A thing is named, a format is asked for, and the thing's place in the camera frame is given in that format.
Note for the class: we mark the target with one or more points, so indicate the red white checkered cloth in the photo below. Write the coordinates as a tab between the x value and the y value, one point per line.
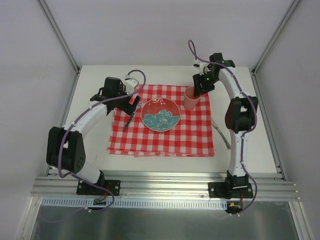
191	137

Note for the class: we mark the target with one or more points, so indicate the red teal ceramic plate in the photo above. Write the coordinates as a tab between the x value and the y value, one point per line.
160	114

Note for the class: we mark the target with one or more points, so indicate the white slotted cable duct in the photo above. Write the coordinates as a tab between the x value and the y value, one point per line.
131	203

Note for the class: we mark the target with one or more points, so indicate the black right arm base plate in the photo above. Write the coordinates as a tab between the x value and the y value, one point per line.
221	190

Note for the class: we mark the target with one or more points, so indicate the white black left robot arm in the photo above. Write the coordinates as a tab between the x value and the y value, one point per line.
65	147

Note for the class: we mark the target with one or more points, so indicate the fork with green handle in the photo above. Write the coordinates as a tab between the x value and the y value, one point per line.
131	116

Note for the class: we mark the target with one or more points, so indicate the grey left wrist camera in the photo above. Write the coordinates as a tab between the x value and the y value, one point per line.
130	84

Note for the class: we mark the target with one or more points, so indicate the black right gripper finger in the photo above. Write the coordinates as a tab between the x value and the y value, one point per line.
208	88
197	85

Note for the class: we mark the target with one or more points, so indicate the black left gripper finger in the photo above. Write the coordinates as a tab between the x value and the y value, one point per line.
128	109
136	102

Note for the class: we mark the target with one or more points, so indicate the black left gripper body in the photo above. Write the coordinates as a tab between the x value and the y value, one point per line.
128	105

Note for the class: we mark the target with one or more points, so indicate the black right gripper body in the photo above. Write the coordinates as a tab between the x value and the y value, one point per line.
200	84

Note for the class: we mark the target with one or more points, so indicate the aluminium front rail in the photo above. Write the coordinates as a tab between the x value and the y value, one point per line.
169	185

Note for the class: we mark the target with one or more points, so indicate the salmon pink plastic cup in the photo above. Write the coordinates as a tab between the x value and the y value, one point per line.
190	101

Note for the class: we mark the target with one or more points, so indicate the silver table knife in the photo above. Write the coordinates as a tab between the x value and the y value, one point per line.
215	126

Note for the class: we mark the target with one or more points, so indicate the aluminium frame post right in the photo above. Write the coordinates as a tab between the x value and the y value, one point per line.
294	4

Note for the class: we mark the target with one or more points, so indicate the aluminium frame post left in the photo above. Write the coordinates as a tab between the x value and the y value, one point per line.
58	33

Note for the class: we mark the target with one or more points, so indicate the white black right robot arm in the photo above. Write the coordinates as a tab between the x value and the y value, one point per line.
241	115

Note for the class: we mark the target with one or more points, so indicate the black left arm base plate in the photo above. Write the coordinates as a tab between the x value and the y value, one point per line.
90	189

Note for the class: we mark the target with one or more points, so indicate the aluminium frame post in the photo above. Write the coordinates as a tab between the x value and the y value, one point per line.
58	33
294	4

